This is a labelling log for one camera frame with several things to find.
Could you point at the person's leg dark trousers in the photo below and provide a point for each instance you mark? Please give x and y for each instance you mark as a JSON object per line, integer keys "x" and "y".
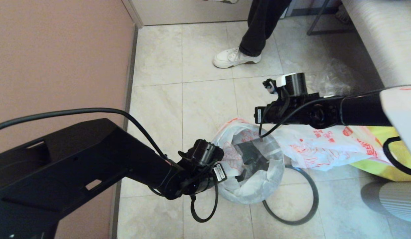
{"x": 261, "y": 26}

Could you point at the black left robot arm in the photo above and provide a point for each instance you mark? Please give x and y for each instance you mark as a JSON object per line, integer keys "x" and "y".
{"x": 59, "y": 172}

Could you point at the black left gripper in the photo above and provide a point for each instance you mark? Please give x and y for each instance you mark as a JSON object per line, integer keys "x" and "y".
{"x": 202, "y": 169}

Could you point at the white liner bag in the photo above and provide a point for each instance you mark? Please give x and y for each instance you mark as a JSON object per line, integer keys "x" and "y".
{"x": 324, "y": 149}

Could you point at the white red-print plastic bag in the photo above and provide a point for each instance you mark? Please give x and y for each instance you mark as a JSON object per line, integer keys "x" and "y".
{"x": 251, "y": 179}

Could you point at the white sneaker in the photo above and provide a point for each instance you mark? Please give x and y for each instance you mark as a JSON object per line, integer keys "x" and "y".
{"x": 222, "y": 1}
{"x": 232, "y": 59}

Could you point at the clear plastic bag with rubbish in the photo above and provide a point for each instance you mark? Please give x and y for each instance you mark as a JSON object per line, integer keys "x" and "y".
{"x": 331, "y": 79}

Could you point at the beige striped sofa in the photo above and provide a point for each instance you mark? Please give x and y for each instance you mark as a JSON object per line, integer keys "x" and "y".
{"x": 384, "y": 33}

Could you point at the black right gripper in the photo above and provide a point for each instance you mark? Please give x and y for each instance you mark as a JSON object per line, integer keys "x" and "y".
{"x": 285, "y": 111}

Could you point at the grey metal furniture leg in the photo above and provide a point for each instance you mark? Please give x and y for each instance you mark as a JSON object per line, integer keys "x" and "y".
{"x": 316, "y": 18}

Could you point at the black round trash bin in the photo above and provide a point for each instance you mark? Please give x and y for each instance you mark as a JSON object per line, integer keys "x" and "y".
{"x": 253, "y": 156}

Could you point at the yellow plastic bag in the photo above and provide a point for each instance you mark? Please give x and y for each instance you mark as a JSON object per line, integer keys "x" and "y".
{"x": 391, "y": 162}

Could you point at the round striped grey stool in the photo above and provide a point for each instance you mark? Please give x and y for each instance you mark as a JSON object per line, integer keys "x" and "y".
{"x": 397, "y": 202}

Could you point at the small right wrist camera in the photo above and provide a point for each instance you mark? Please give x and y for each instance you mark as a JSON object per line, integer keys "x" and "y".
{"x": 270, "y": 85}

